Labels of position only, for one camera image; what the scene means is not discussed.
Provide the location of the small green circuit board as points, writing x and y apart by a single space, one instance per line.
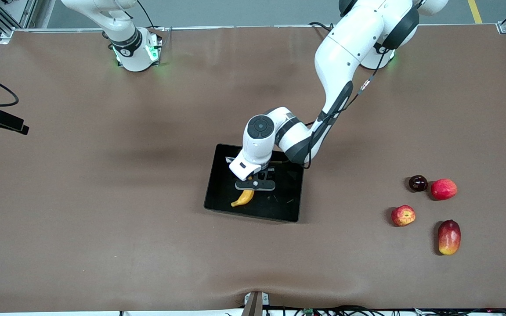
308 311

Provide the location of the small red yellow apple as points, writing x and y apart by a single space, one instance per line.
403 215

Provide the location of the brown table cover mat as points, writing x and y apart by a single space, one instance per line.
103 241

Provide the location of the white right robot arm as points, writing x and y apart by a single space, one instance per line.
128 48

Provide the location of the aluminium camera post bracket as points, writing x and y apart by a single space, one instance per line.
255 305

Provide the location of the red peach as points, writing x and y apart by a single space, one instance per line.
444 189

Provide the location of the yellow banana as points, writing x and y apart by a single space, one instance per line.
244 198

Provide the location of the red yellow mango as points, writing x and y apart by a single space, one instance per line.
449 237

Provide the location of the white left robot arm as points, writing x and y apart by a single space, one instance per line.
354 44

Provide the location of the black plastic box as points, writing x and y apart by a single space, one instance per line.
279 206

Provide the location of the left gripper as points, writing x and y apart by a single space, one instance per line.
267 172

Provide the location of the dark purple plum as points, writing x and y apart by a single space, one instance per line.
418 183

